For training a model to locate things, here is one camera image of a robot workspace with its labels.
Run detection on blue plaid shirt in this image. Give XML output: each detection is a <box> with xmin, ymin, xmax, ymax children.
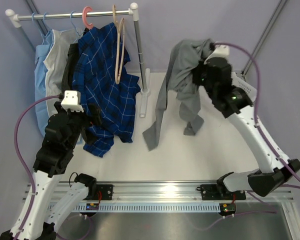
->
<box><xmin>72</xmin><ymin>23</ymin><xmax>141</xmax><ymax>158</ymax></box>

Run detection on beige plastic hanger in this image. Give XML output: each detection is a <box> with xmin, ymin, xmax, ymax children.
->
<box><xmin>112</xmin><ymin>4</ymin><xmax>125</xmax><ymax>85</ymax></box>

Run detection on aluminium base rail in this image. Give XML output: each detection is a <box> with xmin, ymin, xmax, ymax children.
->
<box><xmin>22</xmin><ymin>179</ymin><xmax>295</xmax><ymax>202</ymax></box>

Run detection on black garment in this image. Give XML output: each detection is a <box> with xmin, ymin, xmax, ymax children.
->
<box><xmin>61</xmin><ymin>28</ymin><xmax>91</xmax><ymax>145</ymax></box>

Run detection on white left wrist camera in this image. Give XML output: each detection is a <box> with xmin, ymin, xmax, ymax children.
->
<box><xmin>61</xmin><ymin>90</ymin><xmax>84</xmax><ymax>113</ymax></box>

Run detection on light blue cable duct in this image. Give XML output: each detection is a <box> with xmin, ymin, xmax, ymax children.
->
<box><xmin>73</xmin><ymin>202</ymin><xmax>221</xmax><ymax>213</ymax></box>

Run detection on blue wire hanger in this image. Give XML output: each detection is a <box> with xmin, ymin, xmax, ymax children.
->
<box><xmin>69</xmin><ymin>11</ymin><xmax>85</xmax><ymax>43</ymax></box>
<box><xmin>31</xmin><ymin>12</ymin><xmax>45</xmax><ymax>40</ymax></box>
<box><xmin>42</xmin><ymin>12</ymin><xmax>52</xmax><ymax>33</ymax></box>

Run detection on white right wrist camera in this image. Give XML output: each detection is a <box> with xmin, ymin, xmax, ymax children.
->
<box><xmin>204</xmin><ymin>44</ymin><xmax>230</xmax><ymax>64</ymax></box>

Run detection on grey shirt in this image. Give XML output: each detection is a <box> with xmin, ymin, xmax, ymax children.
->
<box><xmin>142</xmin><ymin>38</ymin><xmax>213</xmax><ymax>151</ymax></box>

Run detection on white shirt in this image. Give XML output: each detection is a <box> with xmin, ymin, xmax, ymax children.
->
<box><xmin>43</xmin><ymin>29</ymin><xmax>80</xmax><ymax>101</ymax></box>

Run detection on white metal clothes rack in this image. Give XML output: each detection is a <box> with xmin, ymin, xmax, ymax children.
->
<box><xmin>5</xmin><ymin>2</ymin><xmax>151</xmax><ymax>118</ymax></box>

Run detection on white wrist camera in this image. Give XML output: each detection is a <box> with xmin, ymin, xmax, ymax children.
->
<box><xmin>204</xmin><ymin>44</ymin><xmax>230</xmax><ymax>64</ymax></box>
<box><xmin>61</xmin><ymin>90</ymin><xmax>84</xmax><ymax>113</ymax></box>

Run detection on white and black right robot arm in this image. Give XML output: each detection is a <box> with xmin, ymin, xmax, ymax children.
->
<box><xmin>192</xmin><ymin>57</ymin><xmax>300</xmax><ymax>199</ymax></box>

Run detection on pink plastic hanger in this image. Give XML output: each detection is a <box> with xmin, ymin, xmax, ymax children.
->
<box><xmin>81</xmin><ymin>6</ymin><xmax>94</xmax><ymax>30</ymax></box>

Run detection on light blue shirt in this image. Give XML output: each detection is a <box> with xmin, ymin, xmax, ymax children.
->
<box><xmin>34</xmin><ymin>31</ymin><xmax>53</xmax><ymax>136</ymax></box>

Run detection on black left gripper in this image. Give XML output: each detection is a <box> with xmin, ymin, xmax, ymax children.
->
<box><xmin>55</xmin><ymin>101</ymin><xmax>102</xmax><ymax>150</ymax></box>

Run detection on aluminium frame post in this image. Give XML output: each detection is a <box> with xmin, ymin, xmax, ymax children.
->
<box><xmin>241</xmin><ymin>0</ymin><xmax>291</xmax><ymax>76</ymax></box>

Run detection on white plastic basket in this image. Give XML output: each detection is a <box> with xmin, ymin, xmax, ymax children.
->
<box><xmin>231</xmin><ymin>72</ymin><xmax>257</xmax><ymax>102</ymax></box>

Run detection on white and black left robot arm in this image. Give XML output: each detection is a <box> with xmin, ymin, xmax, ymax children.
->
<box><xmin>0</xmin><ymin>101</ymin><xmax>102</xmax><ymax>240</ymax></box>

